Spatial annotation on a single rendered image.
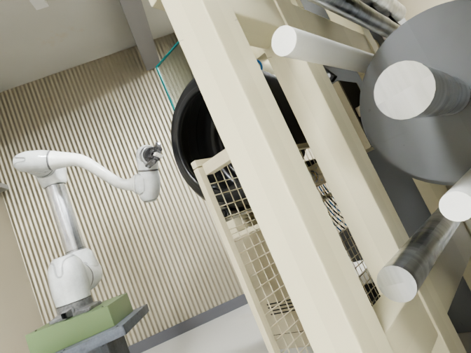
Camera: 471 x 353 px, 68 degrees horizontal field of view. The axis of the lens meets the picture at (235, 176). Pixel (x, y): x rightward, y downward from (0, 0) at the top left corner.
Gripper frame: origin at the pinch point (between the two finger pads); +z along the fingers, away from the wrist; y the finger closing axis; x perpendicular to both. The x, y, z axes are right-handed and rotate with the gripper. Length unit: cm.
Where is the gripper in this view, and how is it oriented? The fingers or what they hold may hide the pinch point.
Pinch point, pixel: (158, 155)
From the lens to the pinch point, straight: 152.9
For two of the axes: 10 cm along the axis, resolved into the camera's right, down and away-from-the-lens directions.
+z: 3.8, 0.6, -9.2
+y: 3.9, -9.1, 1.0
